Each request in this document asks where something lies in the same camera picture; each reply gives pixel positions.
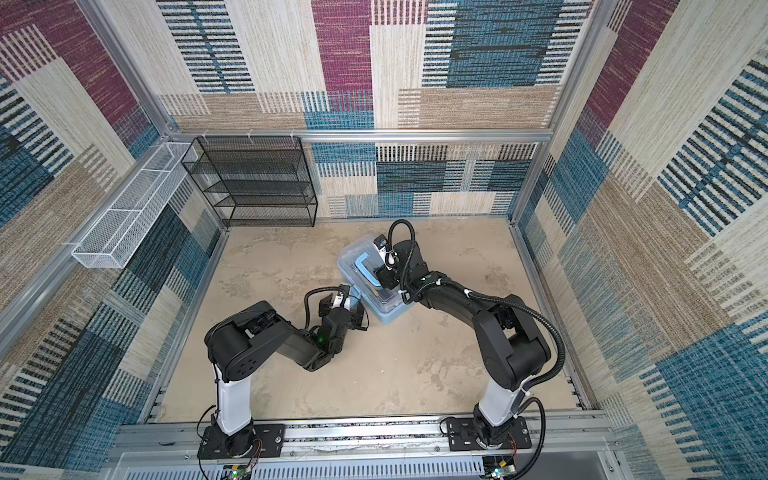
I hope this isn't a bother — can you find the blue toolbox with clear lid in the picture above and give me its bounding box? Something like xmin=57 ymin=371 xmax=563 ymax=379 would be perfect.
xmin=337 ymin=234 xmax=410 ymax=324

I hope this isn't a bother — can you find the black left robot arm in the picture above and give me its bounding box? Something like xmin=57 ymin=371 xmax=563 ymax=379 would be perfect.
xmin=199 ymin=284 xmax=367 ymax=459

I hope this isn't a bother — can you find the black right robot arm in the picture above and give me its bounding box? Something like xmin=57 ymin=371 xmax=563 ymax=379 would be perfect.
xmin=373 ymin=219 xmax=566 ymax=449

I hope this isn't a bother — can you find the black mesh shelf rack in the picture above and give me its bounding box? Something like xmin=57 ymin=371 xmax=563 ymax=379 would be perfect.
xmin=181 ymin=136 xmax=318 ymax=228

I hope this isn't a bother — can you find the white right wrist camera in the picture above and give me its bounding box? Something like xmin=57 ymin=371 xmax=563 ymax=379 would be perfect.
xmin=373 ymin=234 xmax=397 ymax=269

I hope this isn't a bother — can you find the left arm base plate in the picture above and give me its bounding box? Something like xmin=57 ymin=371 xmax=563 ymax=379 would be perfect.
xmin=197 ymin=423 xmax=286 ymax=460

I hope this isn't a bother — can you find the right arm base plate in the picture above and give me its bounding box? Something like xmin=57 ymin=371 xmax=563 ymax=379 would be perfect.
xmin=438 ymin=416 xmax=532 ymax=451

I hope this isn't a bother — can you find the white wire mesh basket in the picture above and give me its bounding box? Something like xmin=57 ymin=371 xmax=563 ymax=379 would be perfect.
xmin=72 ymin=142 xmax=189 ymax=269

